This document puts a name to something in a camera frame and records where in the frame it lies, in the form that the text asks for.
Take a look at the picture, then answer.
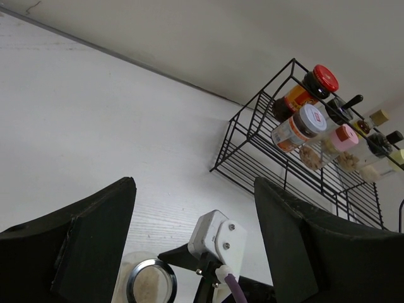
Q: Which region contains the silver lid spice jar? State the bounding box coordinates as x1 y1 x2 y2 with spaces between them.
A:
271 104 327 153

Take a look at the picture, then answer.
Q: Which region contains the black cap seasoning jar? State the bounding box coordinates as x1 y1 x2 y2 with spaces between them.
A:
319 95 364 129

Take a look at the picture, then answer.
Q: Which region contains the pink cap spice bottle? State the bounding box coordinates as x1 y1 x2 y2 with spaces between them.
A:
298 123 360 172

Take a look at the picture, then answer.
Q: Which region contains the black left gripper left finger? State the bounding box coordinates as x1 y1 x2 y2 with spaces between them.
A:
1 177 136 302

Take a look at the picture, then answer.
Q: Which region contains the black wire rack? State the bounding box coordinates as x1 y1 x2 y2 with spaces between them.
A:
213 59 390 229

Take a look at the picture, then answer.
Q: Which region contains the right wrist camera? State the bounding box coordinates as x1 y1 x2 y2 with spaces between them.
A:
187 210 247 277

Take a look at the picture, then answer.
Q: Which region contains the yellow oil bottle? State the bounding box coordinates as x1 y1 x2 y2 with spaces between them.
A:
352 109 389 136

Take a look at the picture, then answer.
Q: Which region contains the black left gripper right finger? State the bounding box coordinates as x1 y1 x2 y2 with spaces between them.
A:
254 177 403 302

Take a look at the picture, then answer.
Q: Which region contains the black pump cap spice jar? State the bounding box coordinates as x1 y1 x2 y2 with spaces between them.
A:
336 131 403 172

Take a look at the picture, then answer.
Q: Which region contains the wide glass jar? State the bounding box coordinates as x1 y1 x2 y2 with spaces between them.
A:
112 251 177 303

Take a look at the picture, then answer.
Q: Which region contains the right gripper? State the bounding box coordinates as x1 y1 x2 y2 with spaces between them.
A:
158 244 276 302

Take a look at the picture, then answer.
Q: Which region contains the red cap sauce bottle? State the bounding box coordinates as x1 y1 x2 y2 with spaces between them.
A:
271 64 340 124

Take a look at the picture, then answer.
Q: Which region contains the yellow cap spice bottle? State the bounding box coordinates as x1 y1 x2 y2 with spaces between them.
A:
359 149 403 183

